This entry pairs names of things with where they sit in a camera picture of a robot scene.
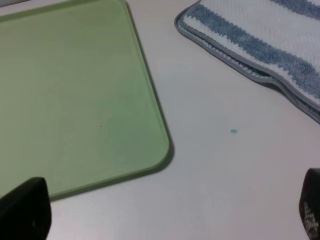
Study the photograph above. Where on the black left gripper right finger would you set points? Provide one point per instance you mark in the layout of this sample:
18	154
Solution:
309	204

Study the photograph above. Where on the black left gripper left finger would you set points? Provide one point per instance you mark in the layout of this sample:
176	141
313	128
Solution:
25	212

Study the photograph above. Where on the green plastic tray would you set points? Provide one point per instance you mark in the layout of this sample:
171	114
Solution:
77	106

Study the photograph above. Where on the blue white striped towel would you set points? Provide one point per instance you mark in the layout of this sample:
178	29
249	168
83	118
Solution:
275	43

